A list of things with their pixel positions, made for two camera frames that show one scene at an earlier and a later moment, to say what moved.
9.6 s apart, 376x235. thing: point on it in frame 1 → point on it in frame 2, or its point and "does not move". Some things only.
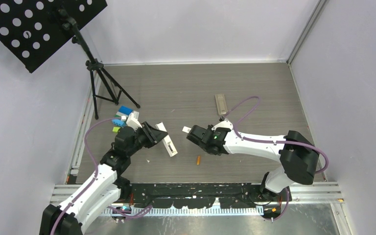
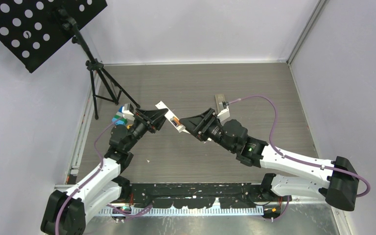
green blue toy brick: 119,122 does not move
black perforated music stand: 32,30 does not move
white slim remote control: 167,140 → 171,115
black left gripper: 152,135 → 152,119
